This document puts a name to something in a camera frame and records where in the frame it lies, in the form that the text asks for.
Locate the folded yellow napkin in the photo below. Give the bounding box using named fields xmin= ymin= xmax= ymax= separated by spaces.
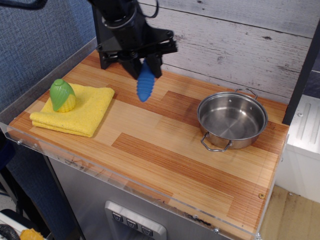
xmin=29 ymin=83 xmax=115 ymax=138

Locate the dark right vertical post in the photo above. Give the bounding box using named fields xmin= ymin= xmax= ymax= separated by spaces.
xmin=282 ymin=21 xmax=320 ymax=126

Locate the toy corn cob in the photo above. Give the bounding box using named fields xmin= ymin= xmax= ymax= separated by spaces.
xmin=50 ymin=78 xmax=76 ymax=113

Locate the silver button control panel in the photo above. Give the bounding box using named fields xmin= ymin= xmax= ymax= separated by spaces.
xmin=104 ymin=200 xmax=167 ymax=240

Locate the clear acrylic edge guard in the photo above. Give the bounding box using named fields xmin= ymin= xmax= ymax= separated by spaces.
xmin=1 ymin=117 xmax=288 ymax=240

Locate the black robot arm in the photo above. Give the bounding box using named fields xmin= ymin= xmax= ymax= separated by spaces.
xmin=90 ymin=0 xmax=178 ymax=79

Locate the white block on right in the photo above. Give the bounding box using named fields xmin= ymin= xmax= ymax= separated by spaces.
xmin=275 ymin=95 xmax=320 ymax=203

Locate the black braided cable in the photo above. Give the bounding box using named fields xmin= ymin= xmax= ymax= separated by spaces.
xmin=0 ymin=0 xmax=48 ymax=11

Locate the dark left vertical post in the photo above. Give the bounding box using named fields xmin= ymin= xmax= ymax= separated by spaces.
xmin=92 ymin=6 xmax=118 ymax=70

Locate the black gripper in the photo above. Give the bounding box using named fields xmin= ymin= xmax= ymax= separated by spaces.
xmin=105 ymin=15 xmax=178 ymax=80

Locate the stainless steel pot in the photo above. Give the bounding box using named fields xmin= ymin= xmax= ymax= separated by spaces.
xmin=197 ymin=88 xmax=268 ymax=152

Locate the dark vertical post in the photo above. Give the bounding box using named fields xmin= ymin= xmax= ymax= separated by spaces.
xmin=92 ymin=6 xmax=118 ymax=70
xmin=282 ymin=21 xmax=320 ymax=126

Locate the blue handled metal fork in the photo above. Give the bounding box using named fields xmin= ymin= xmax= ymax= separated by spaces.
xmin=136 ymin=60 xmax=155 ymax=103

